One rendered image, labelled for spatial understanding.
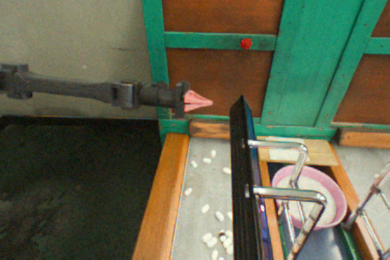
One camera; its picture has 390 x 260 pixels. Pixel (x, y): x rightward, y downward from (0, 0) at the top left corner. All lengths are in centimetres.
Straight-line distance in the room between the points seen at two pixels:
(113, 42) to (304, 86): 146
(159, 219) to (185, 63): 60
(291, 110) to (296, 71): 19
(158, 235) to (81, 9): 163
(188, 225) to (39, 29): 183
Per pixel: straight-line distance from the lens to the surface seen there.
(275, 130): 120
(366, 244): 105
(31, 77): 88
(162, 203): 97
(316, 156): 120
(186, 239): 93
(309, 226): 71
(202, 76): 103
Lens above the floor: 158
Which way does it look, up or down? 37 degrees down
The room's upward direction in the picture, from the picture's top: straight up
